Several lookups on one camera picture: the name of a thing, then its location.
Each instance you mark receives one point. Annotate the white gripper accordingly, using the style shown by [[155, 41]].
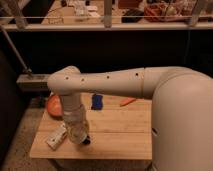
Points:
[[74, 117]]

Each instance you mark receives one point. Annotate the white ceramic cup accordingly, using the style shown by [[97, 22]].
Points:
[[77, 134]]

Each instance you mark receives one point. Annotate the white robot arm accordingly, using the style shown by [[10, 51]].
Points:
[[181, 113]]

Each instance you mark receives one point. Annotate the black eraser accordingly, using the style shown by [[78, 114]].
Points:
[[86, 141]]

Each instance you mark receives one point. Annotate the orange bowl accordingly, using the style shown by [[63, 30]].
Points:
[[53, 106]]

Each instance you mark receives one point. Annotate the blue cloth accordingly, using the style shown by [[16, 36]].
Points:
[[97, 103]]

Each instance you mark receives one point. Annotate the wooden table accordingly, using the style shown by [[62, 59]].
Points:
[[115, 132]]

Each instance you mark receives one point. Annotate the orange carrot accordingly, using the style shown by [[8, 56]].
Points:
[[127, 101]]

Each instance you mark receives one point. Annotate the metal diagonal pole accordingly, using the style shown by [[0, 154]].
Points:
[[27, 70]]

